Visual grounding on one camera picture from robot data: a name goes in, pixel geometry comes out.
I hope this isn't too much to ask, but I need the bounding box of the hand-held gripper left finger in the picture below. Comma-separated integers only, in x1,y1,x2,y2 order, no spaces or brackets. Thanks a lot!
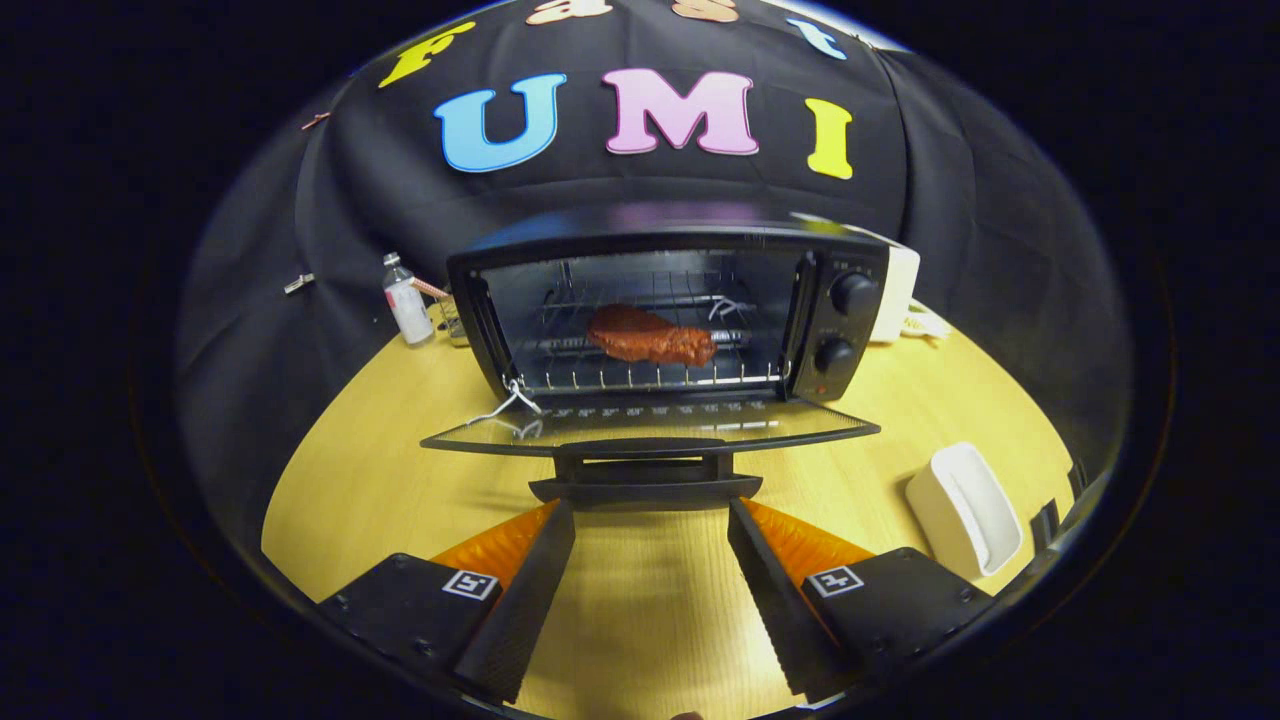
318,498,578,706

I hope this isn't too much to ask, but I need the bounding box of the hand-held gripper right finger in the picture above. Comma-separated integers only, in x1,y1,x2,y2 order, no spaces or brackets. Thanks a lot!
727,497,996,703

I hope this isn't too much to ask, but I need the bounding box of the black toaster oven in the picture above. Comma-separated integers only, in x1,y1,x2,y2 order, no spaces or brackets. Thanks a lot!
420,205,891,509

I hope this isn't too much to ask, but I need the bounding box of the reddish brown meat piece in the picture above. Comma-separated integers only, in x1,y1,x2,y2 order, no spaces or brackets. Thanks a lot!
586,304,718,367

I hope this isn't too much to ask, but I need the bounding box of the white rectangular tray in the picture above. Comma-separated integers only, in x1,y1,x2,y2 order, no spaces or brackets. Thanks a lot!
905,441,1025,580

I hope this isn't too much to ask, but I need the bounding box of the clear bottle with red label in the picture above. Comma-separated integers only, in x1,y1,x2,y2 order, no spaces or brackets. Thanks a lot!
382,252,435,346

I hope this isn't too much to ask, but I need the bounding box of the white box appliance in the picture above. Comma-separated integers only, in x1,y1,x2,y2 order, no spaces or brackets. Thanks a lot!
868,245,921,344

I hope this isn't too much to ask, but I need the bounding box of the black backdrop cloth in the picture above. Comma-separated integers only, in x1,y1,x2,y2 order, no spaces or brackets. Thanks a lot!
175,0,1136,561

